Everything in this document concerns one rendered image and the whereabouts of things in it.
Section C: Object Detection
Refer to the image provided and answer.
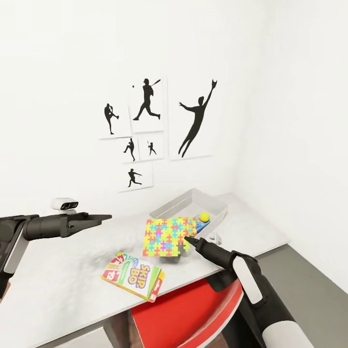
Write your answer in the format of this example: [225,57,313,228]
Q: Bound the board game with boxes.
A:
[101,251,165,303]
[194,213,211,233]

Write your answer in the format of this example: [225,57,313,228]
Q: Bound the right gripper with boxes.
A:
[184,236,224,265]

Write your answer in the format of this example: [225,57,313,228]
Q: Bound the jigsaw puzzle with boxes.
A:
[174,217,197,237]
[143,219,190,257]

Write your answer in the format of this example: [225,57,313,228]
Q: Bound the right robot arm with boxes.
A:
[184,232,314,348]

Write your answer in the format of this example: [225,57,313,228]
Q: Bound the tennis ball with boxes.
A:
[200,212,210,222]

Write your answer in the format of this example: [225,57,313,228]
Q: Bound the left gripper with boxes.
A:
[40,212,112,238]

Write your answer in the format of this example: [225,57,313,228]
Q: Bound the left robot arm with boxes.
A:
[0,198,112,300]

